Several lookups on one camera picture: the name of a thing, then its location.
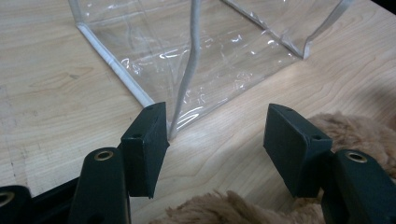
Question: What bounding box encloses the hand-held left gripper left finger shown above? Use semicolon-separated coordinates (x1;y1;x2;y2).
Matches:
120;102;171;199

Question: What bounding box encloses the clear plastic bag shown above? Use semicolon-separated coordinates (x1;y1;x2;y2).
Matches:
67;0;356;141

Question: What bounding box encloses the brown teddy bear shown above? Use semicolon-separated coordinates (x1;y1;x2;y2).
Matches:
148;112;396;224

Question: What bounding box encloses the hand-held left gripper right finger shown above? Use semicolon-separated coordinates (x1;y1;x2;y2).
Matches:
262;103;333;198

